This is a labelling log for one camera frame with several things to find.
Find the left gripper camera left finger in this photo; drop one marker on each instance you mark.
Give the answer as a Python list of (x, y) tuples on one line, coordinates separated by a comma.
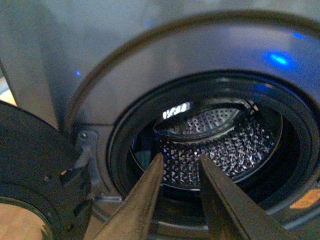
[(132, 219)]

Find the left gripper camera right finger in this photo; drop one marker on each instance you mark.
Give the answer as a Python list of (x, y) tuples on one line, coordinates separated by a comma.
[(229, 213)]

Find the washing machine glass door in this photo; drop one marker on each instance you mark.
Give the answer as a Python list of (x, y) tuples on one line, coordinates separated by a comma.
[(37, 168)]

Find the grey front-load washing machine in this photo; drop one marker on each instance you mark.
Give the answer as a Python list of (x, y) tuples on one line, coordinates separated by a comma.
[(124, 80)]

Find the orange warning sticker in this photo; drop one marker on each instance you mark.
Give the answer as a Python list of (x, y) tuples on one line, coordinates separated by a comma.
[(308, 200)]

